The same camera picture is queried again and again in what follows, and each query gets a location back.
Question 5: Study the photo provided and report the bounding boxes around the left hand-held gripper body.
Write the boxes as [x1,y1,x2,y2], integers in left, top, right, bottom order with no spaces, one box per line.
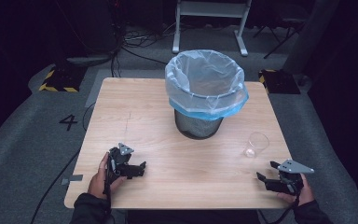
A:
[106,142,139,185]

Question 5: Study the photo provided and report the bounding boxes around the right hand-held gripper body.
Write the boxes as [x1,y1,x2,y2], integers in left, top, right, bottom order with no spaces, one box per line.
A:
[276,159,315,197]

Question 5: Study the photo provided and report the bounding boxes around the clear plastic cup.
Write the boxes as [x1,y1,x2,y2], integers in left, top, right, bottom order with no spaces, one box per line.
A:
[242,131,270,160]

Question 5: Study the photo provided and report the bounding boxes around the black mesh trash bin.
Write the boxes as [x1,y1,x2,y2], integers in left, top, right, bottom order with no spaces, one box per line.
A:
[173,106,225,140]

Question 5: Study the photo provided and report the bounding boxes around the translucent blue bin bag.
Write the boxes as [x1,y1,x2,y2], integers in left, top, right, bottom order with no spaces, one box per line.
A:
[164,49,250,122]

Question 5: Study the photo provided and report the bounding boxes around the person's right hand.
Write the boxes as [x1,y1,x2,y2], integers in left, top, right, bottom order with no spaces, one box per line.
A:
[276,173,315,207]

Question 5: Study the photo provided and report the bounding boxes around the person's left hand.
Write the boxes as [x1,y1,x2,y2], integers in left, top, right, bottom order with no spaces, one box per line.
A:
[87,151,127,201]

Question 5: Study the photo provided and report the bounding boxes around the grey tape piece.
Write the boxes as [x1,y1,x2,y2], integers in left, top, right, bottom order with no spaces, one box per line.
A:
[61,174,84,186]

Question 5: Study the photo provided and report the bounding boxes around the black yellow striped floor plate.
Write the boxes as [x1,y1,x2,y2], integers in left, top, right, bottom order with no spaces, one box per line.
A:
[38,64,89,93]
[257,68,302,95]

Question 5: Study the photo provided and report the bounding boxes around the dark equipment stand base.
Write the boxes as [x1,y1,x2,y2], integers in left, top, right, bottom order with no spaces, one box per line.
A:
[64,0,122,68]

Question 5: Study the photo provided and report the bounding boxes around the black folding stand legs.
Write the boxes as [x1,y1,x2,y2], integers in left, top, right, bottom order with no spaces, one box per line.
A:
[253,17,306,60]

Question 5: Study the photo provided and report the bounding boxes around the grey curtain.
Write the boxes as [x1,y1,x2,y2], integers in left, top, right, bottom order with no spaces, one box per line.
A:
[282,0,341,76]

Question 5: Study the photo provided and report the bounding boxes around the left hand-held gripper cable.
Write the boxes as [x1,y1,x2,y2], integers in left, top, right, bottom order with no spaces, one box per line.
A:
[103,161,117,224]

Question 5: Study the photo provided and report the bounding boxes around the hand-held gripper cable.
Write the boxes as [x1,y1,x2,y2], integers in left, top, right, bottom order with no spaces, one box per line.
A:
[257,186,302,224]
[103,161,117,224]

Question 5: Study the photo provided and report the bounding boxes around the right hand-held gripper cable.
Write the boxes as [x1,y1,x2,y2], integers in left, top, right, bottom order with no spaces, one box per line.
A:
[257,186,302,224]

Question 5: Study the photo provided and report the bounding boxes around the black floor cable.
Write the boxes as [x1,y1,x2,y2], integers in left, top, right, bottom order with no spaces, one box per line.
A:
[29,102,97,224]

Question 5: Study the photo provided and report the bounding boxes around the bundle of black cables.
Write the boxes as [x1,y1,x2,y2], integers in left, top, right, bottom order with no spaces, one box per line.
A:
[110,18,178,78]

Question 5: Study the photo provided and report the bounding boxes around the white metal stand frame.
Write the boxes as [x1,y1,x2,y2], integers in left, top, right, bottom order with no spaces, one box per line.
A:
[172,0,253,58]

